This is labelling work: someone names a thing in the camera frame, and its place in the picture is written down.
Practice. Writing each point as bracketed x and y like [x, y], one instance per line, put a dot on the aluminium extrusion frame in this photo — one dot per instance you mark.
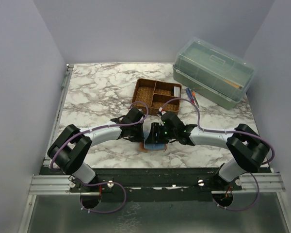
[95, 93]

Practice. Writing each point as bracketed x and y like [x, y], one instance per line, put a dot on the brown woven divided basket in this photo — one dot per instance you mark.
[151, 94]

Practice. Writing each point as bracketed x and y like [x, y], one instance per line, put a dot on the blue red handled screwdriver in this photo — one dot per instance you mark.
[189, 95]

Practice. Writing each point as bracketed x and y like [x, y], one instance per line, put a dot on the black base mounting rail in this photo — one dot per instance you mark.
[142, 184]

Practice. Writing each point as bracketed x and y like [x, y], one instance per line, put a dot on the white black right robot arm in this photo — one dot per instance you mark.
[247, 148]

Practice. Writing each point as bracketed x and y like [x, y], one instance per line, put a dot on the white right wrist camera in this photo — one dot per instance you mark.
[161, 111]

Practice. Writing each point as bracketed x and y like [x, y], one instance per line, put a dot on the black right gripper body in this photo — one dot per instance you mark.
[163, 135]

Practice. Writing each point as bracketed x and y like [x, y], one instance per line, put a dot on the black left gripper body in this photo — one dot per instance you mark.
[137, 134]

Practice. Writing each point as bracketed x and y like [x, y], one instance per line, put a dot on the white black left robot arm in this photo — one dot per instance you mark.
[70, 148]

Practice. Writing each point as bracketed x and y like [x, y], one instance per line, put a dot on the clear lidded green toolbox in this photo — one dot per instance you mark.
[213, 73]

